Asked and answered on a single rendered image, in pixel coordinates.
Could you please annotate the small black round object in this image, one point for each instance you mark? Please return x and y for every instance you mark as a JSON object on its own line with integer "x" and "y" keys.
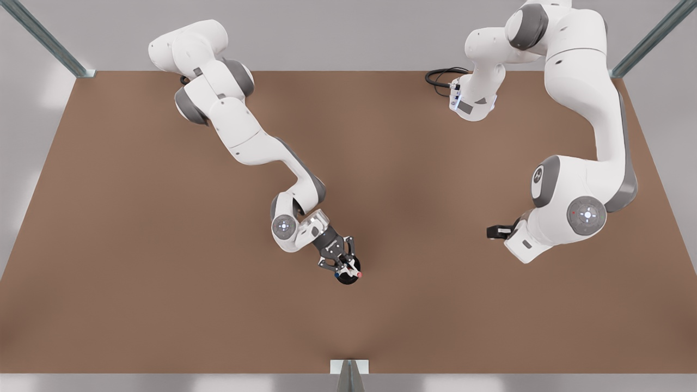
{"x": 347, "y": 279}

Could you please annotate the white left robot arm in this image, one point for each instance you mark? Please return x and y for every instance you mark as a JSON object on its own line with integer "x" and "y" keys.
{"x": 582, "y": 81}

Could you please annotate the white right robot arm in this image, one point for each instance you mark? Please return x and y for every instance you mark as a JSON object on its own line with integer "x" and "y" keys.
{"x": 245, "y": 136}

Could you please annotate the silver frame post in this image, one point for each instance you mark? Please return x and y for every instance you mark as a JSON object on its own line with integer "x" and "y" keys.
{"x": 349, "y": 373}
{"x": 650, "y": 38}
{"x": 46, "y": 41}

